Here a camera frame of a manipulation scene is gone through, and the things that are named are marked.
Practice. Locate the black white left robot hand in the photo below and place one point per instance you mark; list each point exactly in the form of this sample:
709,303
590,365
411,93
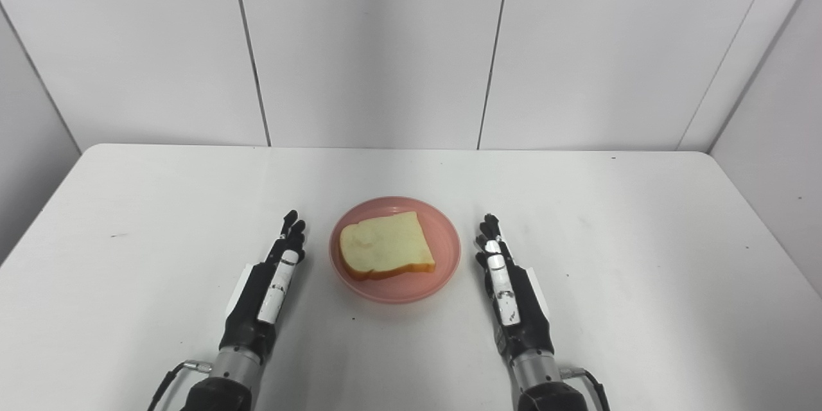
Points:
250,314

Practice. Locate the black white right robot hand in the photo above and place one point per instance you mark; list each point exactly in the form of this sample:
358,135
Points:
530,321

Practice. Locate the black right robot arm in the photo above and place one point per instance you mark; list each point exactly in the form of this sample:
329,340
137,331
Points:
542,385

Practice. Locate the slice of white bread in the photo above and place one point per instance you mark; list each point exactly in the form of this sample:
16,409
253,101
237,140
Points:
385,244

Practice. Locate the pink round plate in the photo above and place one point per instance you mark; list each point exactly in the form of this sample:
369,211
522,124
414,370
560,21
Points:
443,237

